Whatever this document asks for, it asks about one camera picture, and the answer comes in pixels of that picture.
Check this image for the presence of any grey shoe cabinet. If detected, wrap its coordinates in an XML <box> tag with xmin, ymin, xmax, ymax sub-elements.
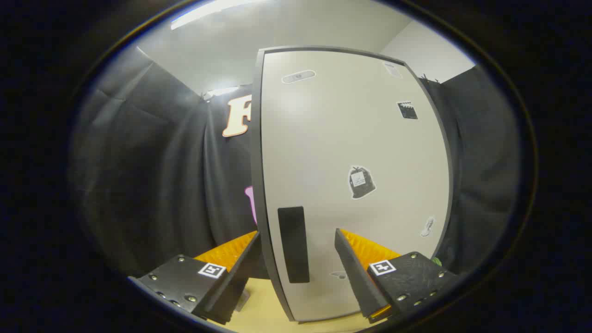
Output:
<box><xmin>250</xmin><ymin>45</ymin><xmax>454</xmax><ymax>323</ymax></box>

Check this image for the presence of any black backdrop cloth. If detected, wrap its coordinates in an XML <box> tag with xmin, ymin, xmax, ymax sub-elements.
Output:
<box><xmin>69</xmin><ymin>46</ymin><xmax>523</xmax><ymax>278</ymax></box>

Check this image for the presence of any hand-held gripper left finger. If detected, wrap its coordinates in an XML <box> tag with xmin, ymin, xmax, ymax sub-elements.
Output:
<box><xmin>134</xmin><ymin>230</ymin><xmax>262</xmax><ymax>326</ymax></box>

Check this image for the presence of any black door handle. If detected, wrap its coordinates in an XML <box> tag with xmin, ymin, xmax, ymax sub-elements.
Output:
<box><xmin>277</xmin><ymin>206</ymin><xmax>310</xmax><ymax>284</ymax></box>

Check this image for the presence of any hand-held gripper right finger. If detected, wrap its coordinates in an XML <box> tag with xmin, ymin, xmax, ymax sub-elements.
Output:
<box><xmin>334</xmin><ymin>228</ymin><xmax>458</xmax><ymax>324</ymax></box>

